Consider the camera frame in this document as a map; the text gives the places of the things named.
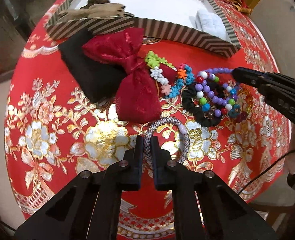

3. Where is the amber rainbow crystal bracelet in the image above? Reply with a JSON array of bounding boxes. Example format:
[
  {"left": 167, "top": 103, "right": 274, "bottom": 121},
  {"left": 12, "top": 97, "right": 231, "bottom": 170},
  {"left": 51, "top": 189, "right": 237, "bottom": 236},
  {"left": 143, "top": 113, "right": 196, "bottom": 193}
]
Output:
[{"left": 227, "top": 82, "right": 254, "bottom": 124}]

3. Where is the purple bead bracelet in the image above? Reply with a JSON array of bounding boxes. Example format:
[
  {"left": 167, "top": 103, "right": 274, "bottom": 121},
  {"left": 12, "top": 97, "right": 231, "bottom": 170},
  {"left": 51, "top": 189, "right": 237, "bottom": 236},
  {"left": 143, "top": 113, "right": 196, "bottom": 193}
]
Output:
[{"left": 194, "top": 67, "right": 241, "bottom": 106}]

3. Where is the multicolor round bead bracelet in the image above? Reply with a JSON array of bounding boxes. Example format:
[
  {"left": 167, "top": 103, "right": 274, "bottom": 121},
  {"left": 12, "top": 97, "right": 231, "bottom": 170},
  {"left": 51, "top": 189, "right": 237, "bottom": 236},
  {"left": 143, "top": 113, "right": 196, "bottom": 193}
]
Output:
[{"left": 194, "top": 71, "right": 238, "bottom": 118}]

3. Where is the colorful flower bead bracelet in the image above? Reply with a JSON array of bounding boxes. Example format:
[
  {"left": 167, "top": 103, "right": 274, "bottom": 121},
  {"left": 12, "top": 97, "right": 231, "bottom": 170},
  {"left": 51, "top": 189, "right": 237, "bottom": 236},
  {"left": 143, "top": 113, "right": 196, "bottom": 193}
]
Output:
[{"left": 144, "top": 50, "right": 196, "bottom": 99}]

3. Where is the grey woven rope bracelet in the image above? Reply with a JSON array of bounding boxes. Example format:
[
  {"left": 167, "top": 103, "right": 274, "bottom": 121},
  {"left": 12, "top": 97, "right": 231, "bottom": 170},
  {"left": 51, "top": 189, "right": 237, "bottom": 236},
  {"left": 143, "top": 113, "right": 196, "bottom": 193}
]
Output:
[{"left": 143, "top": 116, "right": 190, "bottom": 167}]

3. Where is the dark red velvet bow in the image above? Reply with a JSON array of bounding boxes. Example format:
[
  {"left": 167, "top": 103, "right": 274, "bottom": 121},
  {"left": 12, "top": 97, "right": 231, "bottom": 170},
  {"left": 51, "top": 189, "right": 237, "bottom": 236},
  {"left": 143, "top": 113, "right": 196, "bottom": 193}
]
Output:
[{"left": 82, "top": 27, "right": 162, "bottom": 124}]

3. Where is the black fabric pouch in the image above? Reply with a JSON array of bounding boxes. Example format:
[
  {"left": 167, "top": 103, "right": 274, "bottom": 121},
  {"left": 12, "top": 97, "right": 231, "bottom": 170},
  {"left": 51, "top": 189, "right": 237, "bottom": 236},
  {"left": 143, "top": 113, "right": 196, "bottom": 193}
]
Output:
[{"left": 59, "top": 28, "right": 126, "bottom": 103}]

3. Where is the white folded towel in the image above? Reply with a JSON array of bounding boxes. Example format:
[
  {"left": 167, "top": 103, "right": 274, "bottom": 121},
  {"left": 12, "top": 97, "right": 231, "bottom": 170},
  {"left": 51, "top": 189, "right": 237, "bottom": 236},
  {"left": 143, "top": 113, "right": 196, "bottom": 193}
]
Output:
[{"left": 195, "top": 9, "right": 229, "bottom": 41}]

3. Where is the red floral embroidered tablecloth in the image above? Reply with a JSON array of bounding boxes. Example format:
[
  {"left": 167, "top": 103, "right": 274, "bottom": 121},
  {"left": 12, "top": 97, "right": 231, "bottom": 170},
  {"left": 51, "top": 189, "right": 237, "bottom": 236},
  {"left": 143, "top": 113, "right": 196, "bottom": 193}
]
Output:
[{"left": 4, "top": 0, "right": 291, "bottom": 218}]

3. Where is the striped chevron tray box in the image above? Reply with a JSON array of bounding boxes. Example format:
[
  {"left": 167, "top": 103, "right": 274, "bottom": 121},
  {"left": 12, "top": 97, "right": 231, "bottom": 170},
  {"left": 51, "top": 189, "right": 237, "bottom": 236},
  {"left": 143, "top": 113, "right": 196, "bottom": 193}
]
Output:
[{"left": 45, "top": 0, "right": 241, "bottom": 57}]

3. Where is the black cable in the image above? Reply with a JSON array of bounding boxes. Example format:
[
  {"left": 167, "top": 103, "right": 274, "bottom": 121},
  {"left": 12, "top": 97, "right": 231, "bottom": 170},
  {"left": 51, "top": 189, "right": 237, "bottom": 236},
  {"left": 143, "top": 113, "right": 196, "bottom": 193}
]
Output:
[{"left": 238, "top": 146, "right": 295, "bottom": 196}]

